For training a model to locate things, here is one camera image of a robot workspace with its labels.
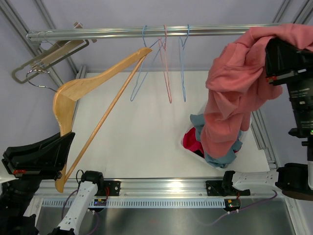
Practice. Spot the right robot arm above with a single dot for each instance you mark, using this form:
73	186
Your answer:
295	180

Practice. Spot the aluminium hanging rail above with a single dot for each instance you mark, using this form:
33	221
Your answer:
139	32

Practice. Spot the white slotted cable duct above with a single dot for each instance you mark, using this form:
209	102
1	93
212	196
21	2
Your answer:
158	203

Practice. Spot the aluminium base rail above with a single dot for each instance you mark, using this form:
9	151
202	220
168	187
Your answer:
161	187

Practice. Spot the light blue wire hanger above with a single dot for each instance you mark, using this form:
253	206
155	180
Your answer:
182	43

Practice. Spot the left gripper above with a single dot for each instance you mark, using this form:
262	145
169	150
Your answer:
30	169

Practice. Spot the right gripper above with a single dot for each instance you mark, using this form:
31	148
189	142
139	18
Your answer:
288	77

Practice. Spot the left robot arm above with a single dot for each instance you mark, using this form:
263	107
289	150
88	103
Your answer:
18	199

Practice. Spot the grey t shirt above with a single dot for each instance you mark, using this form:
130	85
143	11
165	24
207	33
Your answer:
223	162

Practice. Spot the pink hanger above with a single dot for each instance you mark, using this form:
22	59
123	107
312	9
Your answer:
164	62

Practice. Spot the red t shirt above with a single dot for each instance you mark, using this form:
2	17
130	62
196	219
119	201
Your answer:
190	143

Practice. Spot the tan wooden clip hanger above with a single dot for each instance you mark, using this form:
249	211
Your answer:
60	51

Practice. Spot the dusty pink garment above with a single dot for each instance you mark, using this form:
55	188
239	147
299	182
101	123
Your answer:
237	84

